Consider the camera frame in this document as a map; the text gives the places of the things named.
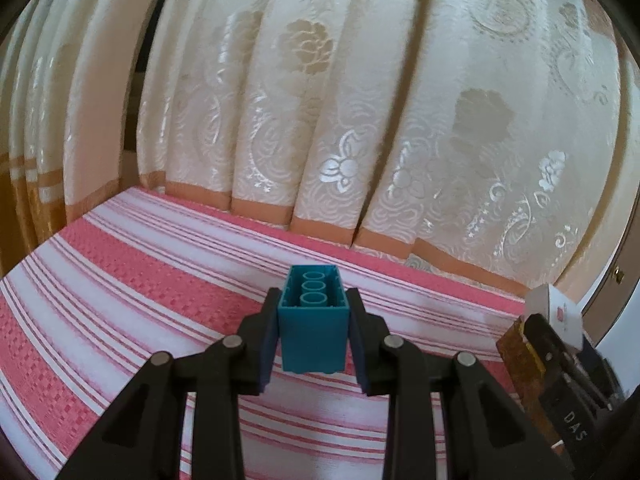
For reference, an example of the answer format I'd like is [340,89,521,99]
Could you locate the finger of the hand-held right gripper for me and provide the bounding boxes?
[522,312,576,376]

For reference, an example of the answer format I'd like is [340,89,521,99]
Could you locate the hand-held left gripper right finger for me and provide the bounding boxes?
[347,287,573,480]

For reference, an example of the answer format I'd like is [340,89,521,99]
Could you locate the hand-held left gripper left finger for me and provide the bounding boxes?
[55,287,281,480]

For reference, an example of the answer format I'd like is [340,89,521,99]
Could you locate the white cardboard box red logo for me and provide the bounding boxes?
[524,284,585,353]

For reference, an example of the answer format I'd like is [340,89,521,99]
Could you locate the golden tin box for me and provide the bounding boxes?
[496,317,566,456]

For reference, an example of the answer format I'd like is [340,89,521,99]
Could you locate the blue toy building block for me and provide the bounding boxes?
[276,264,351,375]

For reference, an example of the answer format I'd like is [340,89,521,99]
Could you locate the white cabinet door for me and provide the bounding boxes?
[580,220,640,391]

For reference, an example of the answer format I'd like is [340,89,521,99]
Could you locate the pink white striped cover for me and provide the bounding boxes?
[0,186,576,480]

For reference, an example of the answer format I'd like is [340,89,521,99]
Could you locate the cream floral curtain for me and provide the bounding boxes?
[135,0,631,296]

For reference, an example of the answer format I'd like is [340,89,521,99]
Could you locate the cream curtain with orange bands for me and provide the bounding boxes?
[0,0,186,266]

